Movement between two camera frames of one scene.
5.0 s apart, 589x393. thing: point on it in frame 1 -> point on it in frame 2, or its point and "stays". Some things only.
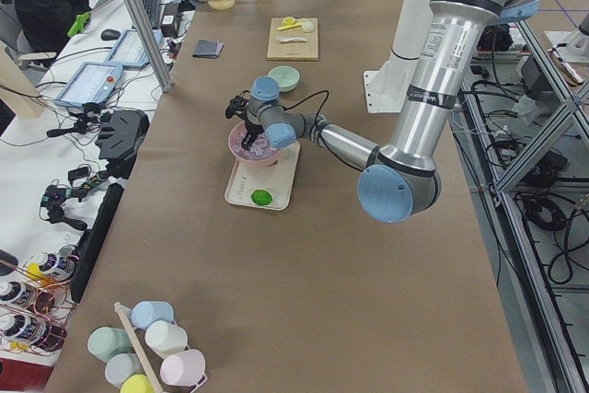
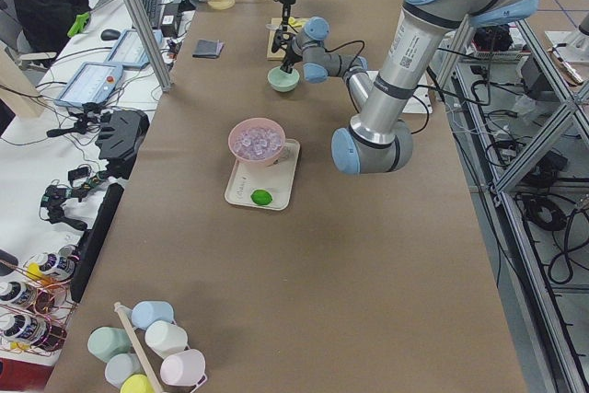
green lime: (261, 197) stays
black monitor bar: (89, 241) stays
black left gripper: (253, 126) -> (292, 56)
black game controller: (120, 132) stays
